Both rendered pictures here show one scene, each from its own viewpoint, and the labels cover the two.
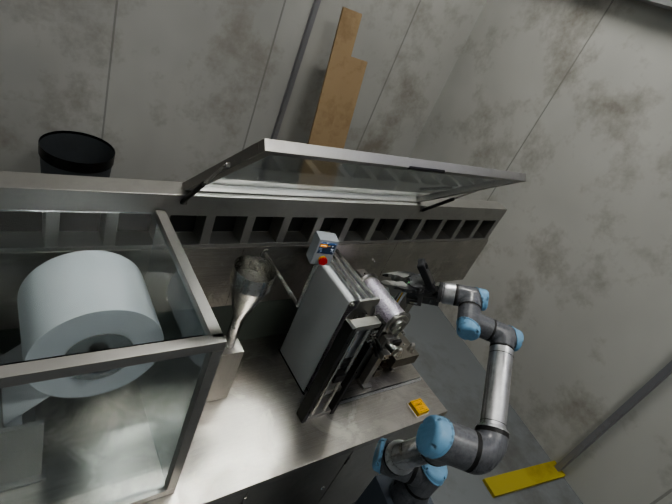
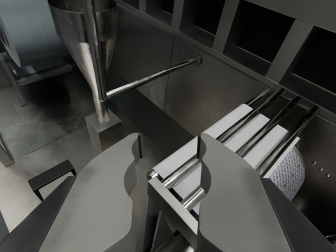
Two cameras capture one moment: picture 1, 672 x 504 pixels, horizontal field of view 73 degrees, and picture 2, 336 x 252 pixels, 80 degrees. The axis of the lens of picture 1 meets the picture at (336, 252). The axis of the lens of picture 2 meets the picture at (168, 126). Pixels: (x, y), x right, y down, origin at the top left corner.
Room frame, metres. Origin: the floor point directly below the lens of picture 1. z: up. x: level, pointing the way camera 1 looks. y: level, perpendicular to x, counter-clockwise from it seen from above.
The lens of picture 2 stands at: (1.37, -0.28, 1.68)
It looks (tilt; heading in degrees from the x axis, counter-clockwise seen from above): 46 degrees down; 85
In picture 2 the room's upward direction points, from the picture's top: 9 degrees clockwise
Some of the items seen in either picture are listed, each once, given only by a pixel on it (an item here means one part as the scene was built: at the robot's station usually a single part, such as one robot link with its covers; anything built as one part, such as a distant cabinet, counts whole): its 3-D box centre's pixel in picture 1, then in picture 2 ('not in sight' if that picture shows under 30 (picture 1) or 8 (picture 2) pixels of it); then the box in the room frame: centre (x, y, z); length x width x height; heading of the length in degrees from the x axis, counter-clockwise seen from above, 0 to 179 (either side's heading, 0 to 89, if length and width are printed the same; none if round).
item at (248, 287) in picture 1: (253, 275); (85, 15); (1.19, 0.21, 1.50); 0.14 x 0.14 x 0.06
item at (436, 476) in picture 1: (426, 471); not in sight; (1.12, -0.63, 1.07); 0.13 x 0.12 x 0.14; 94
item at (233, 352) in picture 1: (229, 341); (102, 115); (1.19, 0.21, 1.18); 0.14 x 0.14 x 0.57
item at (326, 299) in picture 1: (310, 321); (195, 192); (1.50, -0.02, 1.17); 0.34 x 0.05 x 0.54; 45
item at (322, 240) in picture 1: (323, 249); not in sight; (1.25, 0.04, 1.66); 0.07 x 0.07 x 0.10; 32
